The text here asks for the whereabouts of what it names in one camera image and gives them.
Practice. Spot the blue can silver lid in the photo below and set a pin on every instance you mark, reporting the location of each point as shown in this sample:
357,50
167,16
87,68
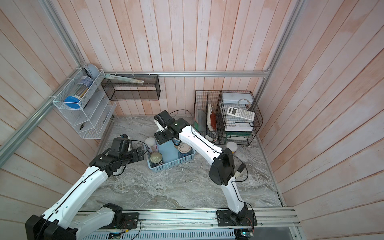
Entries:
184,150

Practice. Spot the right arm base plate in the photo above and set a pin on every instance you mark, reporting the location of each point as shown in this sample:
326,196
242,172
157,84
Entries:
227,218

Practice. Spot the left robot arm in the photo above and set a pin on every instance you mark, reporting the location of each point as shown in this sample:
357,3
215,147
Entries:
57,222

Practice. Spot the white lid red can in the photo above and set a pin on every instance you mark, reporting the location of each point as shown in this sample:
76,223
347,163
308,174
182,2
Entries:
152,145

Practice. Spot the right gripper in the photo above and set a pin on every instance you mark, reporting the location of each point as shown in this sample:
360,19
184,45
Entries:
158,137

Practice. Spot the white tray in organizer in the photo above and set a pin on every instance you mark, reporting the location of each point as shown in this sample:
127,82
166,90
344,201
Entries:
237,98

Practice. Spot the white calculator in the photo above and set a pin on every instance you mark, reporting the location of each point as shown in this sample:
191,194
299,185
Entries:
240,113

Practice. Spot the black wire desk organizer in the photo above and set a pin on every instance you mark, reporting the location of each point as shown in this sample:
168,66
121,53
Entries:
211,120

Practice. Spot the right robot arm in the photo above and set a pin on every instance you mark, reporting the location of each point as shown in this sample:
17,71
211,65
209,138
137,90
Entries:
222,171

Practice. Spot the black wire wall basket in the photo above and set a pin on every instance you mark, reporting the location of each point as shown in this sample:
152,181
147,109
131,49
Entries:
132,87

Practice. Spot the light blue plastic basket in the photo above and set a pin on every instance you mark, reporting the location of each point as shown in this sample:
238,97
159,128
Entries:
170,157

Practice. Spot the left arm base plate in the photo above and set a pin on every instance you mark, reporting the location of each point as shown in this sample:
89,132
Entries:
127,221

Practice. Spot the red label can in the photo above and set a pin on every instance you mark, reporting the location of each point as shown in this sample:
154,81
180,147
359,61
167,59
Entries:
156,159

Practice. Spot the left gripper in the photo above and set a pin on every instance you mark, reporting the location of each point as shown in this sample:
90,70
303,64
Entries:
135,157

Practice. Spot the clear tube blue cap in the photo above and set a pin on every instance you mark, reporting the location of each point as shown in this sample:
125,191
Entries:
81,88

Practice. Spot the white wire wall shelf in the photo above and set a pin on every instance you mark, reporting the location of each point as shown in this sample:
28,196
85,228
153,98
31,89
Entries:
91,120

